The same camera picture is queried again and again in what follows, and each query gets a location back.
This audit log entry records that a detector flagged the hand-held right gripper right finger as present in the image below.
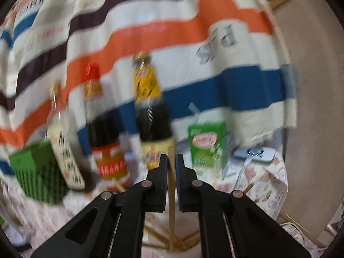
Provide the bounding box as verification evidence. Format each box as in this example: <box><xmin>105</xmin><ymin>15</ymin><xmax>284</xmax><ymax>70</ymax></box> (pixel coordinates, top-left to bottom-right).
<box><xmin>176</xmin><ymin>154</ymin><xmax>312</xmax><ymax>258</ymax></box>

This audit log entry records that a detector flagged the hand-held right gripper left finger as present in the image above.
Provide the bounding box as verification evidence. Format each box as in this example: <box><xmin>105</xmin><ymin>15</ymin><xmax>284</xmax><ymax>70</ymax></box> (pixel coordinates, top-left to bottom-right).
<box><xmin>31</xmin><ymin>154</ymin><xmax>169</xmax><ymax>258</ymax></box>

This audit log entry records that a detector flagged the green drink carton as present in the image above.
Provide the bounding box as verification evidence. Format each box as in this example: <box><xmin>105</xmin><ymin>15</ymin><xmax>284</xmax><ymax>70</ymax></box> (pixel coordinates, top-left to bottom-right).
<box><xmin>187</xmin><ymin>103</ymin><xmax>229</xmax><ymax>171</ymax></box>

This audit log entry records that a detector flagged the red-capped dark sauce bottle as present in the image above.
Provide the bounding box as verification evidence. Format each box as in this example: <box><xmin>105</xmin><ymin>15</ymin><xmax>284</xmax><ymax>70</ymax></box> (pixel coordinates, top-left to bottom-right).
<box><xmin>82</xmin><ymin>64</ymin><xmax>132</xmax><ymax>186</ymax></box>

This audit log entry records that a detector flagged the yellow-labelled dark sauce bottle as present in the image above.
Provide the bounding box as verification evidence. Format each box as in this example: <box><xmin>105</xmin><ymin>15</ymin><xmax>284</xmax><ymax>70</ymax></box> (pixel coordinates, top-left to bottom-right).
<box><xmin>132</xmin><ymin>52</ymin><xmax>175</xmax><ymax>171</ymax></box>

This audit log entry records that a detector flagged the white handheld device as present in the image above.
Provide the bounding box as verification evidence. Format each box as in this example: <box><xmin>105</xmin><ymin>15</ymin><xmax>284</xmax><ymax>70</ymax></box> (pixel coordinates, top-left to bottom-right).
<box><xmin>233</xmin><ymin>146</ymin><xmax>277</xmax><ymax>164</ymax></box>

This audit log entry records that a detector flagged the clear bottle with white label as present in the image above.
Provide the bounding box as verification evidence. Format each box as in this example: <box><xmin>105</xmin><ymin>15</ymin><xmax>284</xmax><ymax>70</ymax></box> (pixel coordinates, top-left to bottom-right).
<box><xmin>46</xmin><ymin>81</ymin><xmax>86</xmax><ymax>190</ymax></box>

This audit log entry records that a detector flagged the printed tablecloth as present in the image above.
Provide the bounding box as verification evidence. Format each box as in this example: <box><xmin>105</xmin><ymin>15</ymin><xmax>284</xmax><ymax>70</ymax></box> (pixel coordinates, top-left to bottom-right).
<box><xmin>0</xmin><ymin>140</ymin><xmax>289</xmax><ymax>258</ymax></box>

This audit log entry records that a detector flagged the green checkered box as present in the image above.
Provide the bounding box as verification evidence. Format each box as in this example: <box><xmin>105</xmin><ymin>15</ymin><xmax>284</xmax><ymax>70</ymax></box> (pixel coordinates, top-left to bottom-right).
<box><xmin>8</xmin><ymin>140</ymin><xmax>70</xmax><ymax>205</ymax></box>

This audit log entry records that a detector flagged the striped cloth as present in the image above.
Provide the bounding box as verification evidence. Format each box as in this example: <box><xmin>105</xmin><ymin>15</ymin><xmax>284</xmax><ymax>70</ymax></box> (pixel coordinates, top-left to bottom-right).
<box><xmin>0</xmin><ymin>0</ymin><xmax>299</xmax><ymax>178</ymax></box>

